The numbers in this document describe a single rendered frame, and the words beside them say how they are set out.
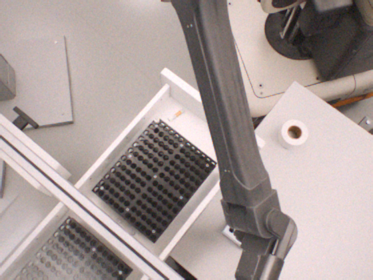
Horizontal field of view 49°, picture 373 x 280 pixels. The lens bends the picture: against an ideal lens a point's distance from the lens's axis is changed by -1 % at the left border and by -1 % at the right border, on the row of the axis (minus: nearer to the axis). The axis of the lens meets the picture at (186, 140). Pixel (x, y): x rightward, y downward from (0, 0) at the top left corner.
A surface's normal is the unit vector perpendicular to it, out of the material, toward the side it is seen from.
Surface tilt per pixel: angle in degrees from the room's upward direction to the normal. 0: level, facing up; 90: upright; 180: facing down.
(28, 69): 3
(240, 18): 0
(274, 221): 45
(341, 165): 0
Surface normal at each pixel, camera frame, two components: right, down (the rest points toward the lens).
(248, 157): 0.61, 0.04
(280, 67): 0.03, -0.29
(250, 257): -0.66, -0.42
